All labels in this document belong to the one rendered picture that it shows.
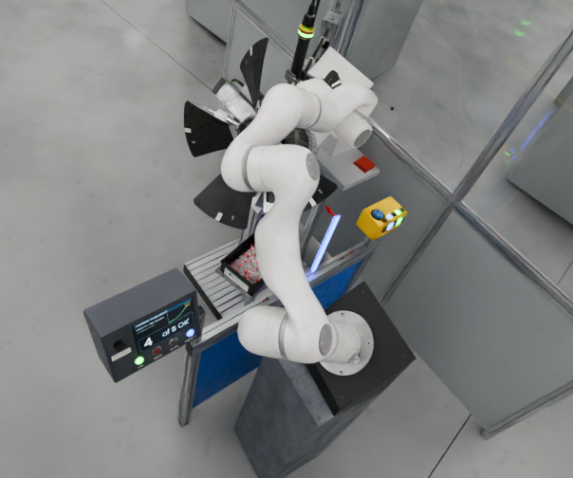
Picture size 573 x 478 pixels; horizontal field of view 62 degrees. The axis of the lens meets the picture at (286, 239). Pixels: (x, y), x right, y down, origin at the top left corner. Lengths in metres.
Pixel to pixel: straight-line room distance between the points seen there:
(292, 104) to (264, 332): 0.51
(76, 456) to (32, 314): 0.75
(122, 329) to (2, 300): 1.64
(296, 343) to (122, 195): 2.25
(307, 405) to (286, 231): 0.67
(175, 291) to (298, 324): 0.37
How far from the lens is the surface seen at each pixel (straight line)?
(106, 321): 1.25
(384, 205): 1.90
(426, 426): 2.76
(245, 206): 1.83
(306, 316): 1.07
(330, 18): 2.15
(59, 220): 3.07
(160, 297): 1.27
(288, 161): 0.99
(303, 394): 1.55
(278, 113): 1.07
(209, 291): 2.65
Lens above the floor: 2.34
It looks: 50 degrees down
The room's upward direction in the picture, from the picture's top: 19 degrees clockwise
